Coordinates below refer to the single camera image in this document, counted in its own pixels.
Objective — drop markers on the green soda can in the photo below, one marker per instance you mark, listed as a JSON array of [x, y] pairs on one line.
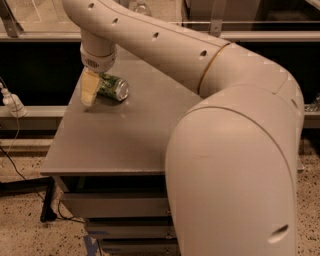
[[113, 87]]

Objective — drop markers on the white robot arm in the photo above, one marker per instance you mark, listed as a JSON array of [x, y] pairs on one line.
[[231, 161]]

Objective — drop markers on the grey drawer cabinet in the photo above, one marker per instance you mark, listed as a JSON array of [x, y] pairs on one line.
[[121, 147]]

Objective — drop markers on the grey drawer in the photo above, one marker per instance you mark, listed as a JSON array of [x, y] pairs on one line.
[[122, 247], [116, 205], [133, 229]]

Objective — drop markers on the clear plastic water bottle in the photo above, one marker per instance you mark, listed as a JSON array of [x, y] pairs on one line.
[[140, 6]]

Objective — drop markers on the grey metal railing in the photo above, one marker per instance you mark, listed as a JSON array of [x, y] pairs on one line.
[[235, 20]]

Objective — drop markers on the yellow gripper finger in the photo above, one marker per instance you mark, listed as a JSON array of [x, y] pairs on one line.
[[90, 84]]

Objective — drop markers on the middle grey drawer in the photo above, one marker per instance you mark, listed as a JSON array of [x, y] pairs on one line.
[[133, 229]]

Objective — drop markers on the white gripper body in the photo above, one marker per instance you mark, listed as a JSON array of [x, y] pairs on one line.
[[98, 62]]

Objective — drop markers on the bottom grey drawer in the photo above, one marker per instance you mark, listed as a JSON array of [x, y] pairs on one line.
[[122, 247]]

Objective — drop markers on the white power plug adapter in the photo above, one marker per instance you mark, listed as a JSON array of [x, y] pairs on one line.
[[13, 104]]

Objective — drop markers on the top grey drawer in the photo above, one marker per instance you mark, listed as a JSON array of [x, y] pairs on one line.
[[116, 205]]

